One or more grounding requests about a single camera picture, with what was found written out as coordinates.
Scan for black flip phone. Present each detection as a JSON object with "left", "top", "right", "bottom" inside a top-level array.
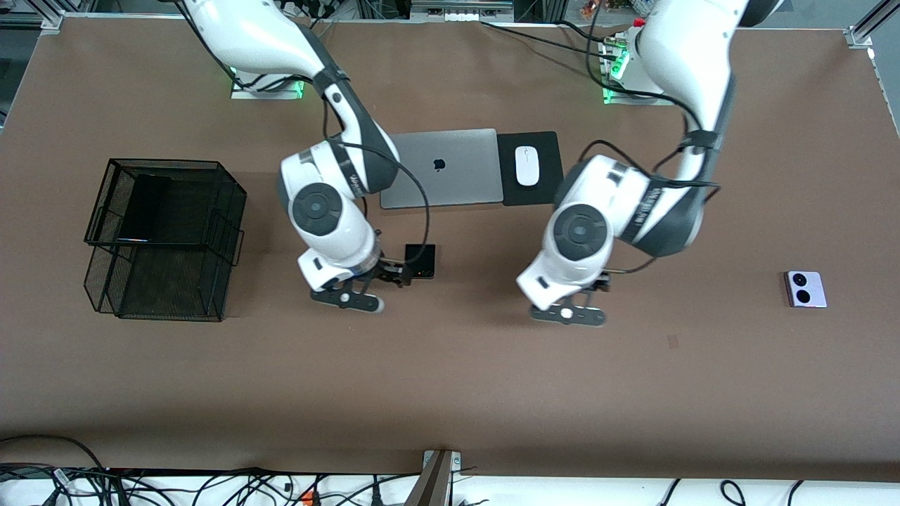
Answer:
[{"left": 404, "top": 243, "right": 437, "bottom": 281}]

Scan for lavender flip phone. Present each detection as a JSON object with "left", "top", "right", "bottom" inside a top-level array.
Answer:
[{"left": 784, "top": 271, "right": 828, "bottom": 309}]

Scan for long black smartphone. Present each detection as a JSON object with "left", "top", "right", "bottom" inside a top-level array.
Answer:
[{"left": 117, "top": 174, "right": 171, "bottom": 244}]

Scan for silver closed laptop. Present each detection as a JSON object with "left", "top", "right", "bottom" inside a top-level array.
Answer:
[{"left": 380, "top": 128, "right": 505, "bottom": 210}]

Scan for white computer mouse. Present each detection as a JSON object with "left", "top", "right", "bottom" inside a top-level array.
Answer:
[{"left": 515, "top": 145, "right": 541, "bottom": 187}]

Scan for black mouse pad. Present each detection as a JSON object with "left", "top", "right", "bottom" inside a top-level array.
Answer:
[{"left": 496, "top": 131, "right": 567, "bottom": 207}]

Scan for white power strip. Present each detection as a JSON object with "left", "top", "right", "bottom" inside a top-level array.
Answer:
[{"left": 411, "top": 0, "right": 514, "bottom": 22}]

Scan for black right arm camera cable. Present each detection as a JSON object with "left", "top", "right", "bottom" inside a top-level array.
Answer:
[{"left": 323, "top": 98, "right": 431, "bottom": 268}]

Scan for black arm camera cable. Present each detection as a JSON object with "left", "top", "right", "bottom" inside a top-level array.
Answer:
[
  {"left": 323, "top": 98, "right": 431, "bottom": 268},
  {"left": 573, "top": 0, "right": 721, "bottom": 276}
]

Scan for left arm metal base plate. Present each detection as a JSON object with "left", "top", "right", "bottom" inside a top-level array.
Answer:
[{"left": 601, "top": 35, "right": 669, "bottom": 106}]

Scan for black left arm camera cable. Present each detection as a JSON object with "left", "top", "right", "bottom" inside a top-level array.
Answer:
[{"left": 573, "top": 0, "right": 721, "bottom": 276}]

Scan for black wire mesh tray organizer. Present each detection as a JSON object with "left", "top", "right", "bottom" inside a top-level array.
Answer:
[{"left": 83, "top": 158, "right": 248, "bottom": 323}]

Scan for aluminium camera mount post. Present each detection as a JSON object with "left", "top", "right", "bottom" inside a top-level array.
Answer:
[{"left": 404, "top": 450, "right": 463, "bottom": 506}]

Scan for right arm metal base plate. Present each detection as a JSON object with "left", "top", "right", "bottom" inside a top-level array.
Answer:
[{"left": 231, "top": 67, "right": 306, "bottom": 100}]

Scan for black cable across table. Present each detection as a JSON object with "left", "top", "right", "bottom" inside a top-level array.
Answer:
[{"left": 480, "top": 20, "right": 619, "bottom": 57}]

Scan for tangled black floor cables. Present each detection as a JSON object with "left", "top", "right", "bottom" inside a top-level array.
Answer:
[{"left": 0, "top": 464, "right": 423, "bottom": 506}]

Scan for aluminium table edge rail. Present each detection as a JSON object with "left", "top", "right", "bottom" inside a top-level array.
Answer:
[{"left": 870, "top": 48, "right": 900, "bottom": 138}]

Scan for aluminium frame profile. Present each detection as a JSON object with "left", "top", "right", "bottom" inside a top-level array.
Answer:
[
  {"left": 0, "top": 8, "right": 65, "bottom": 33},
  {"left": 846, "top": 0, "right": 900, "bottom": 50}
]

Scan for black looped floor cable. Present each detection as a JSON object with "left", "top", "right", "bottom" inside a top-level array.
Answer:
[{"left": 0, "top": 434, "right": 106, "bottom": 470}]

